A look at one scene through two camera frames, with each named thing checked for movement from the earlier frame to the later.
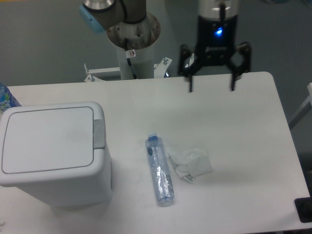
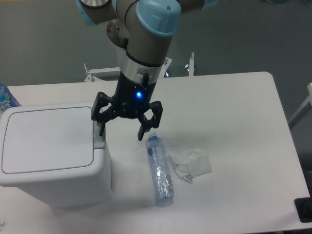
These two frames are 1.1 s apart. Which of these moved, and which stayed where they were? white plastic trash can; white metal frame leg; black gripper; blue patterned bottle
Moved: black gripper
Stayed: blue patterned bottle; white plastic trash can; white metal frame leg
